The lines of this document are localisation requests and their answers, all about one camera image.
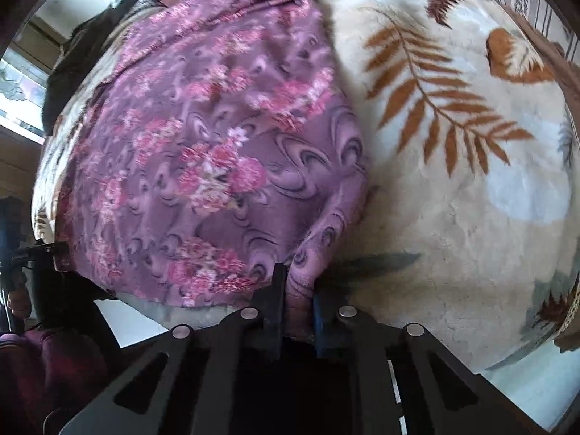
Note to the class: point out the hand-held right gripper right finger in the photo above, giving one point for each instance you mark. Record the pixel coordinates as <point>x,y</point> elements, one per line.
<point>321,326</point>

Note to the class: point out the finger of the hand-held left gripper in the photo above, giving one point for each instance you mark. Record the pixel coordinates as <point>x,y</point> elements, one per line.
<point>40,250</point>

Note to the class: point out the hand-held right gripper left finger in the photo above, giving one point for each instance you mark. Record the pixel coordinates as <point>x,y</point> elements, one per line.
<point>277,299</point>

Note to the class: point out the leaf print fleece blanket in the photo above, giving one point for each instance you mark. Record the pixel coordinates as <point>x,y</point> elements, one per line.
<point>453,190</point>

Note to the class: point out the purple floral garment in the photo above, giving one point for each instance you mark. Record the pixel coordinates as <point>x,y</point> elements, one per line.
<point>204,167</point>

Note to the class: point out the person's dark clothing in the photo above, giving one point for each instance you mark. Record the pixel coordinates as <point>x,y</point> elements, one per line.
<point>72,299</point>

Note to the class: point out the person's left hand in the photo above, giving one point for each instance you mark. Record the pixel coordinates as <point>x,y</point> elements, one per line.
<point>19,303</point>

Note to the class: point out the dark brown cloth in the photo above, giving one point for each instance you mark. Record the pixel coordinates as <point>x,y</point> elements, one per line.
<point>77,63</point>

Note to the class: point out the striped floral bedsheet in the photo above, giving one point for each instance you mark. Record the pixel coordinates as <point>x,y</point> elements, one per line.
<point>530,0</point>

